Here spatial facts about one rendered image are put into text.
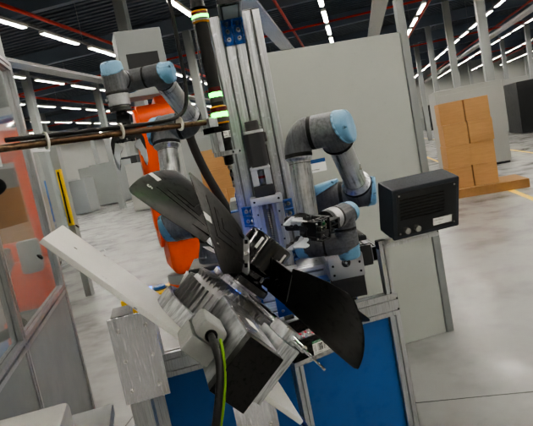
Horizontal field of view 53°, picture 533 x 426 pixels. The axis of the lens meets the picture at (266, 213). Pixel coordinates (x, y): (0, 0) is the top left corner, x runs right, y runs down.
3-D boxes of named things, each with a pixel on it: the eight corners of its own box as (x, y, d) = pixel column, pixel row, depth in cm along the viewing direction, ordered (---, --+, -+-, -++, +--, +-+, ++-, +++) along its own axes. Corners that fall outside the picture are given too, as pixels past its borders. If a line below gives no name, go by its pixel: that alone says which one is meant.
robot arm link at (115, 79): (126, 61, 184) (116, 57, 175) (133, 93, 185) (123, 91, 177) (105, 66, 185) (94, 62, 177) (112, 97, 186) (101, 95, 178)
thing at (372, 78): (284, 379, 336) (213, 24, 309) (282, 376, 341) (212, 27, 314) (454, 330, 360) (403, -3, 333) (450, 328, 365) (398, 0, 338)
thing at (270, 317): (248, 301, 126) (325, 377, 96) (242, 297, 125) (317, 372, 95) (254, 293, 127) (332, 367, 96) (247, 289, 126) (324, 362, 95)
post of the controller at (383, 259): (387, 294, 189) (377, 241, 187) (383, 292, 192) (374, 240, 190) (394, 292, 190) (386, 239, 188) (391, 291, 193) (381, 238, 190)
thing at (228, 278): (227, 284, 122) (232, 277, 122) (206, 263, 134) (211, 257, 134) (266, 312, 129) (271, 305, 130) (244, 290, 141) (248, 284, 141)
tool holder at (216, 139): (222, 156, 132) (213, 117, 131) (203, 160, 137) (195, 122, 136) (246, 151, 138) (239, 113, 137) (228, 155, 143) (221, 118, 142)
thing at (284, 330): (294, 347, 107) (281, 338, 105) (281, 334, 112) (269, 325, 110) (302, 337, 108) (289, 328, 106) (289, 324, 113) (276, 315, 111)
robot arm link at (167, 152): (192, 237, 213) (175, 107, 221) (157, 243, 215) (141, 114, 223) (201, 238, 225) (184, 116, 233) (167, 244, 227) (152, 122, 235)
